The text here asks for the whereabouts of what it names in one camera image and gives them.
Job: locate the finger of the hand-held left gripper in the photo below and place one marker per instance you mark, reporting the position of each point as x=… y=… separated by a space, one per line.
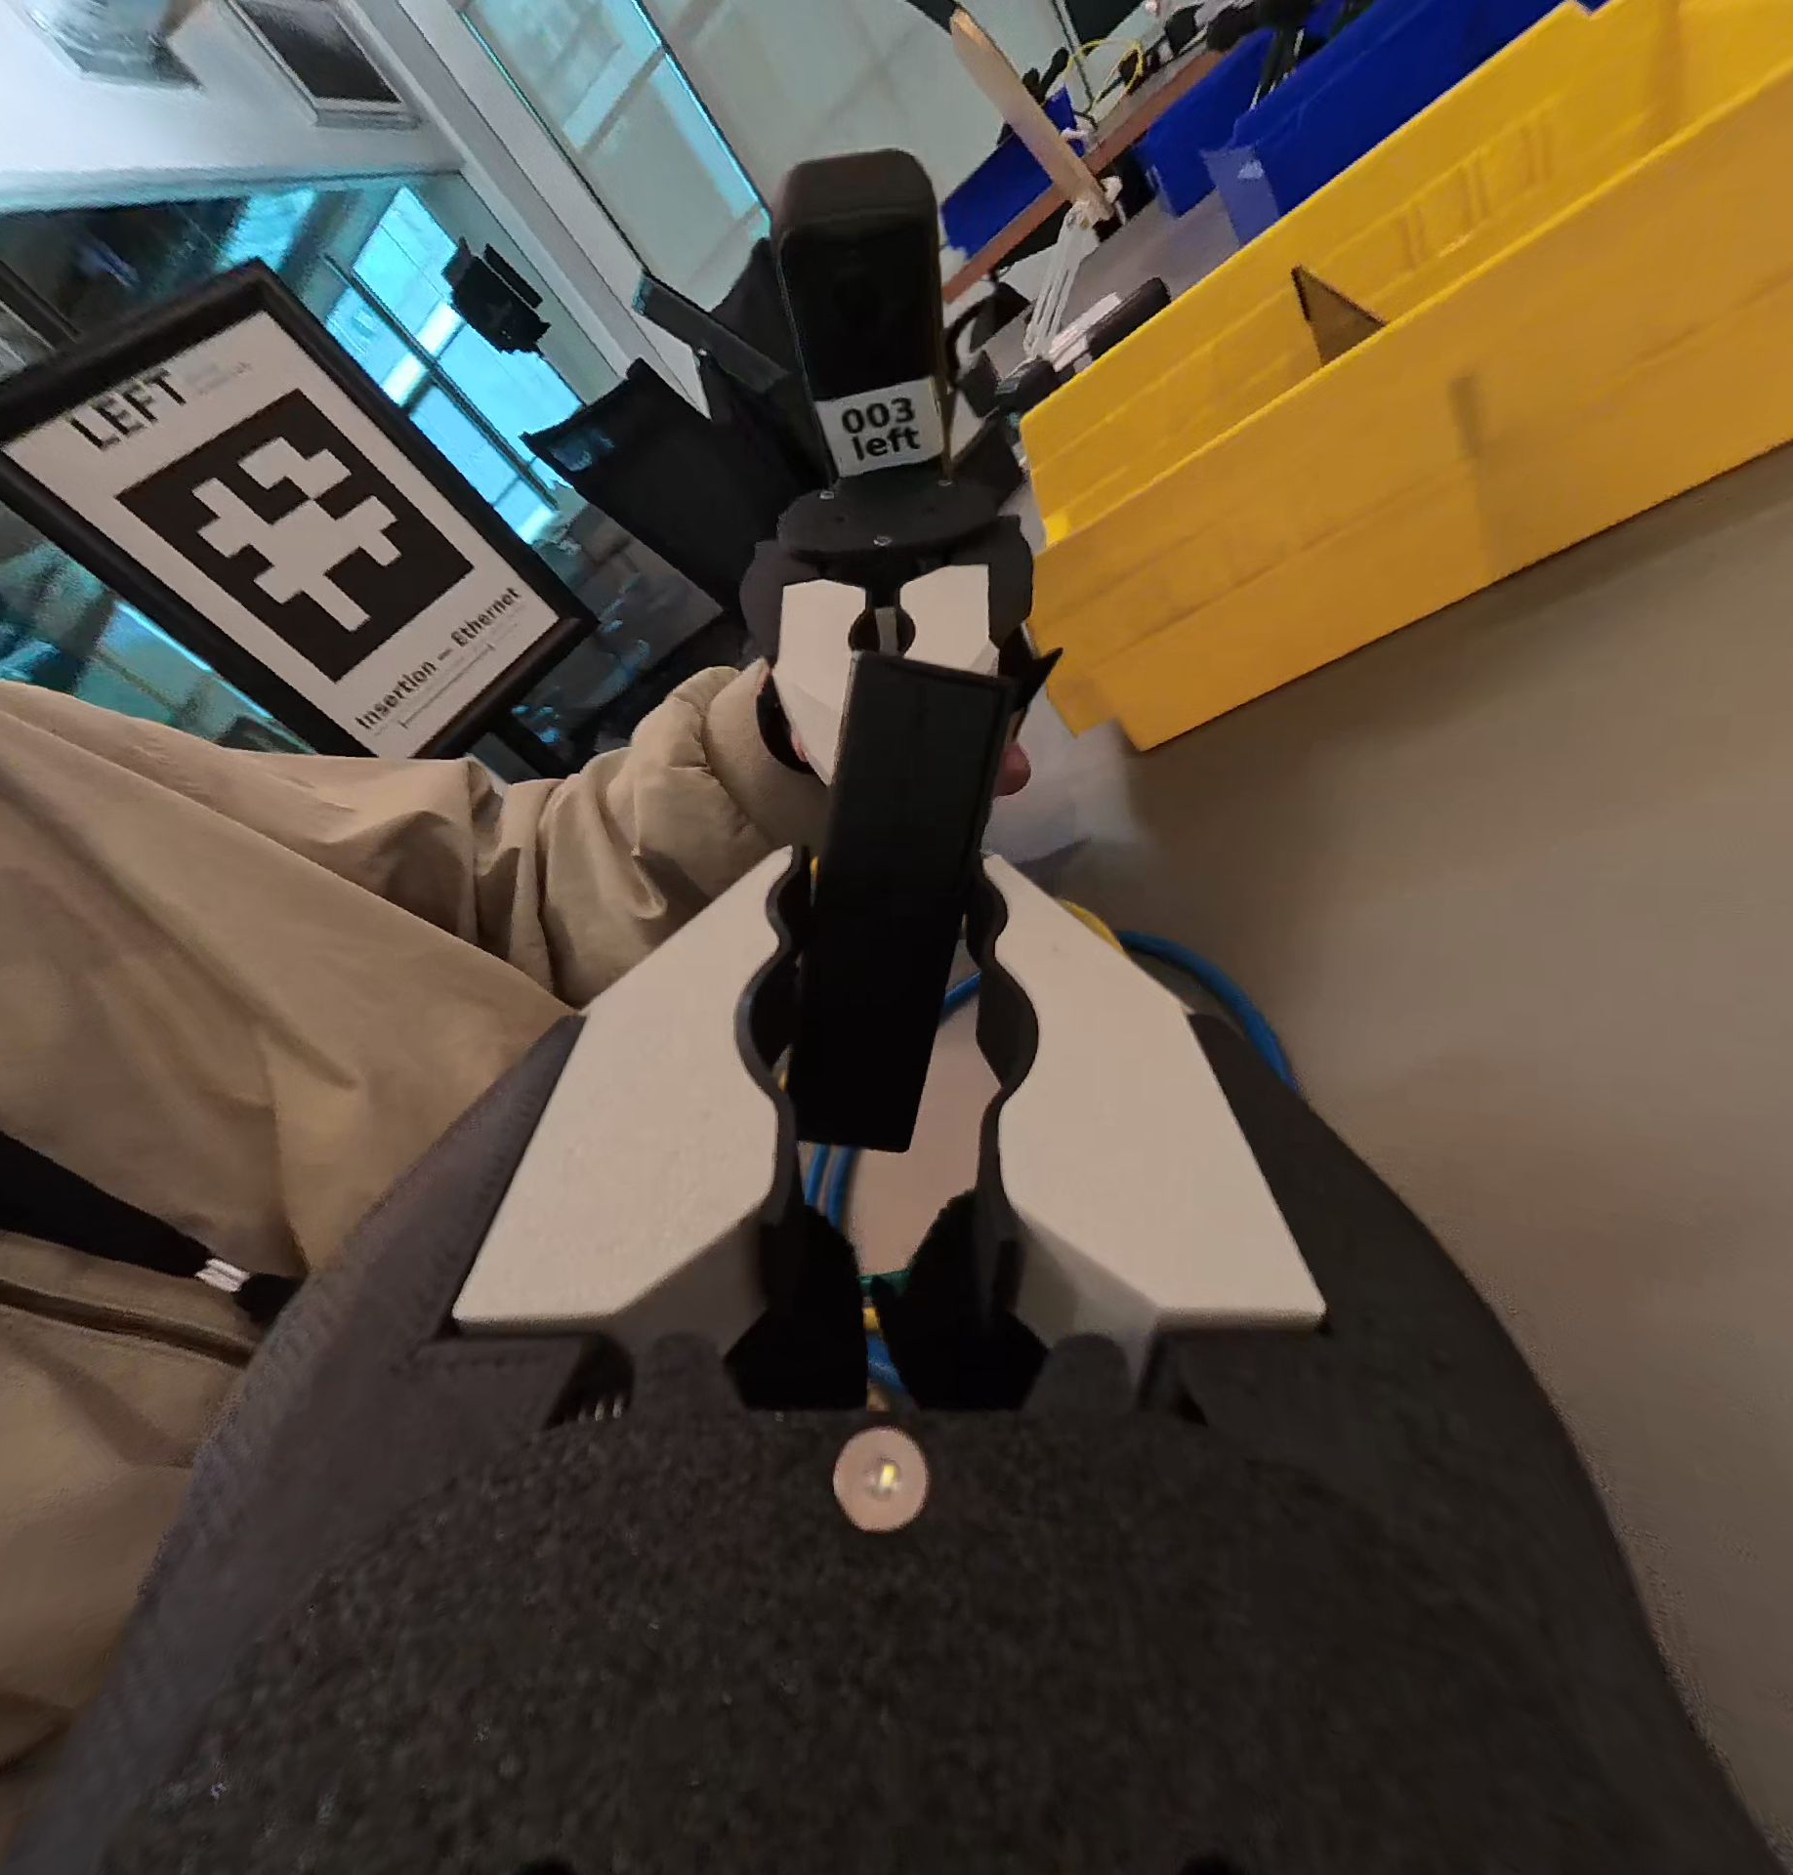
x=818 y=644
x=963 y=624

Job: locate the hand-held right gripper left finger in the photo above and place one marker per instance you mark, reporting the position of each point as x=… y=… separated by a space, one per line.
x=618 y=1157

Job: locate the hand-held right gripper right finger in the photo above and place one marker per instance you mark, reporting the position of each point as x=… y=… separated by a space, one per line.
x=1145 y=1157

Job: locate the black rectangular port block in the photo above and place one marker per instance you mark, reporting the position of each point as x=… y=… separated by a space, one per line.
x=897 y=879

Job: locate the person's left forearm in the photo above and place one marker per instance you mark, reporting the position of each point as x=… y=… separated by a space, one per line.
x=400 y=911

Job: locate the person's left hand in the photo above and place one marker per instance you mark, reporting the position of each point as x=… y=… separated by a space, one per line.
x=1015 y=765

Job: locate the blue plastic bin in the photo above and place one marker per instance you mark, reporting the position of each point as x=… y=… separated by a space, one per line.
x=1190 y=133
x=985 y=199
x=1366 y=104

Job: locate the black office chair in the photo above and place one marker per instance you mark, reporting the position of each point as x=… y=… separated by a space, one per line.
x=662 y=469

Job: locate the yellow plastic bin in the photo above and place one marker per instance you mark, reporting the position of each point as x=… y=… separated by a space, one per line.
x=1497 y=265
x=1350 y=615

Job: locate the black framed marker sign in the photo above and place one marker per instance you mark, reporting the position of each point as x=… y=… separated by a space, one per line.
x=295 y=530

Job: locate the person's beige jacket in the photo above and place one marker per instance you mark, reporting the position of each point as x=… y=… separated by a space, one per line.
x=62 y=1537

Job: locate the black mounted camera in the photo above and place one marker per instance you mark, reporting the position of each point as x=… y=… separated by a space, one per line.
x=494 y=292

